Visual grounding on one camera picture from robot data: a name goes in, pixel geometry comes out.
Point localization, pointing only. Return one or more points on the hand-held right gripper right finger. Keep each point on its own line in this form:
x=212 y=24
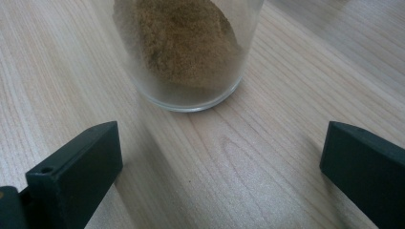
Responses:
x=366 y=168

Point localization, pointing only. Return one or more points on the clear drinking glass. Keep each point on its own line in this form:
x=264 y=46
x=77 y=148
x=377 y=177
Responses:
x=187 y=92

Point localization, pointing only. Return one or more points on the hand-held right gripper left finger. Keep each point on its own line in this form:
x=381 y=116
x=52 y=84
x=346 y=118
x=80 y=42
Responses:
x=76 y=178

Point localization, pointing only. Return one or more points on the brown powder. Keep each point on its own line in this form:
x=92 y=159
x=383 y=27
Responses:
x=184 y=44

